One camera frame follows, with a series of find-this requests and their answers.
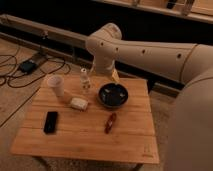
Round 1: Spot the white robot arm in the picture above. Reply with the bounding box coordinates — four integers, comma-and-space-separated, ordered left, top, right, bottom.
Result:
85, 23, 213, 171

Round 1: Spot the dark blue bowl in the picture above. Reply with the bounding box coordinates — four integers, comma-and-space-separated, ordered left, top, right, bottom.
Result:
98, 83, 128, 108

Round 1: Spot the clear plastic water bottle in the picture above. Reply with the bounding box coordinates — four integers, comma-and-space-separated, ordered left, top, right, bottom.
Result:
80, 68, 91, 93

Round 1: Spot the wooden slatted table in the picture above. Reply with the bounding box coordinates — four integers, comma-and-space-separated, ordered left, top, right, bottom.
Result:
11, 77, 159, 164

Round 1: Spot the white sponge block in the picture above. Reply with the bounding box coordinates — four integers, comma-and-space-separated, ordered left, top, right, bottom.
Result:
70, 97, 88, 110

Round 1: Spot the black phone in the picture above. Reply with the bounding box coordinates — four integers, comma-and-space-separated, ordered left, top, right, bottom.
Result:
43, 111, 58, 134

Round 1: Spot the black power adapter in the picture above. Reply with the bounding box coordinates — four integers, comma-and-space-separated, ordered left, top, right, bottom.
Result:
18, 60, 36, 74

